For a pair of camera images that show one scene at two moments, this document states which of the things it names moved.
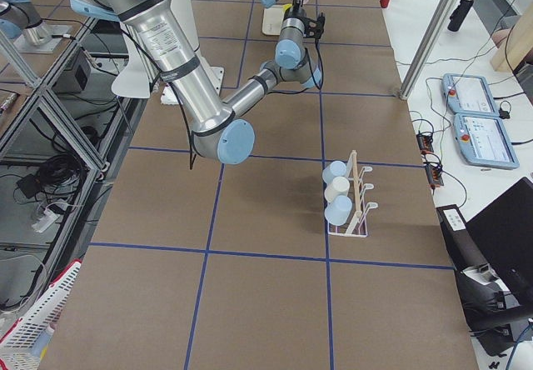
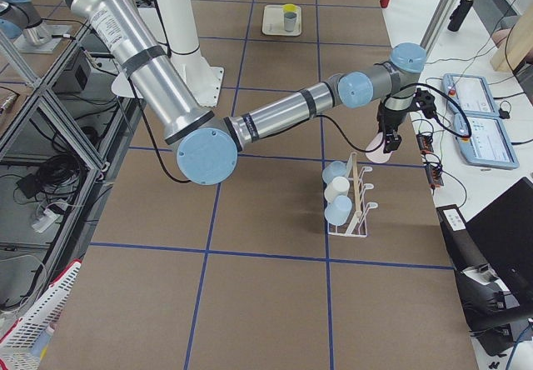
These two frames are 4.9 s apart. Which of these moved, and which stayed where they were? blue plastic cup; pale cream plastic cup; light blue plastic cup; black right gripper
Moved: black right gripper
Stayed: pale cream plastic cup; blue plastic cup; light blue plastic cup
